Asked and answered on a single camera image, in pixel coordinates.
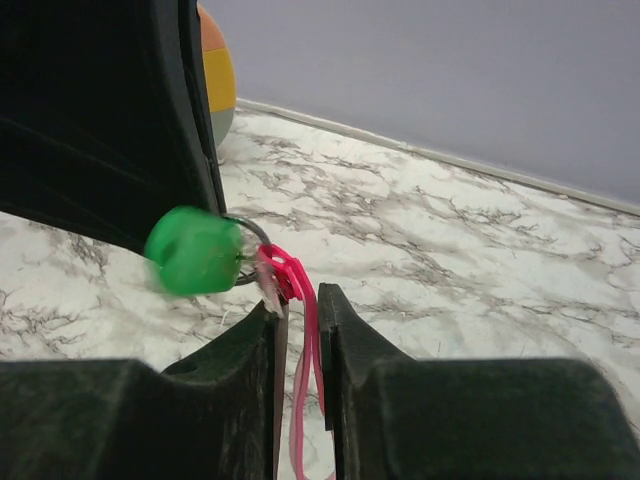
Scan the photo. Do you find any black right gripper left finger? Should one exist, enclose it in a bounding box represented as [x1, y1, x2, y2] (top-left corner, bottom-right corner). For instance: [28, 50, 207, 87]
[1, 304, 287, 479]

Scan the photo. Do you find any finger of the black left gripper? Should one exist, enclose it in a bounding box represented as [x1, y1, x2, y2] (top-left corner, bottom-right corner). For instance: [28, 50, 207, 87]
[1, 0, 226, 253]

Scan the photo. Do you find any green key tag with key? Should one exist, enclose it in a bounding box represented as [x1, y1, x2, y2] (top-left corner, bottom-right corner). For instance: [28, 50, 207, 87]
[144, 206, 244, 296]

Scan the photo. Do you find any pink strap keyring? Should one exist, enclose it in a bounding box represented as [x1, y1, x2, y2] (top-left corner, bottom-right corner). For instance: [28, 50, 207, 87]
[226, 214, 326, 479]

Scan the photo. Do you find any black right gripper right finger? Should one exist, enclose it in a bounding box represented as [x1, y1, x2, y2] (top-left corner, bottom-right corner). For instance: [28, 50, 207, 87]
[318, 284, 639, 479]

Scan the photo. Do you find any aluminium table frame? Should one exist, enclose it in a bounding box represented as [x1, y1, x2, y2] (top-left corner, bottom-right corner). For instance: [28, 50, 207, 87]
[237, 98, 639, 216]

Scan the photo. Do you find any cream cylinder with coloured face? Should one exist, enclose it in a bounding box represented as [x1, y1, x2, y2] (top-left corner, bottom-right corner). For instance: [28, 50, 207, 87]
[197, 3, 237, 147]

